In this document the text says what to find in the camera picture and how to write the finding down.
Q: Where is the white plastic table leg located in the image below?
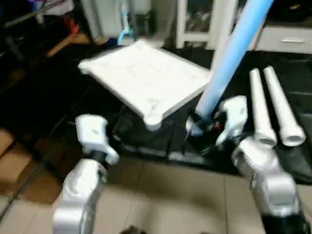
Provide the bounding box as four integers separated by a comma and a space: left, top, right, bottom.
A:
211, 0, 239, 74
263, 65, 307, 148
249, 68, 278, 148
187, 0, 274, 138

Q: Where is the white plastic table top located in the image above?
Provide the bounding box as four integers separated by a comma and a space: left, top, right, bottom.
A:
78, 40, 214, 132

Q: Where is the white drawer cabinet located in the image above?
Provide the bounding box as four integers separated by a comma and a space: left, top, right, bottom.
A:
255, 25, 312, 54
175, 0, 218, 49

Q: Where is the light blue hanger hook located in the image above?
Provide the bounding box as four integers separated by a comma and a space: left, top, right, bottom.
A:
117, 0, 136, 45

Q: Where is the black left robot foot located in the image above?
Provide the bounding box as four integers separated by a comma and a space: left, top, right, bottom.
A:
120, 225, 148, 234

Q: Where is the black work mat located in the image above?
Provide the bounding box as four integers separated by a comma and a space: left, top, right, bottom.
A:
0, 41, 312, 186

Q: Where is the brown cardboard box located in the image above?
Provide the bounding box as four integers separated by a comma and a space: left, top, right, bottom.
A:
0, 128, 36, 195

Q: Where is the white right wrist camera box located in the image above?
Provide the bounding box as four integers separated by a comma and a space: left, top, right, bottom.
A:
215, 96, 249, 146

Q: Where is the red cable bundle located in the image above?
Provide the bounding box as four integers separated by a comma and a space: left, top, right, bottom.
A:
64, 14, 80, 36

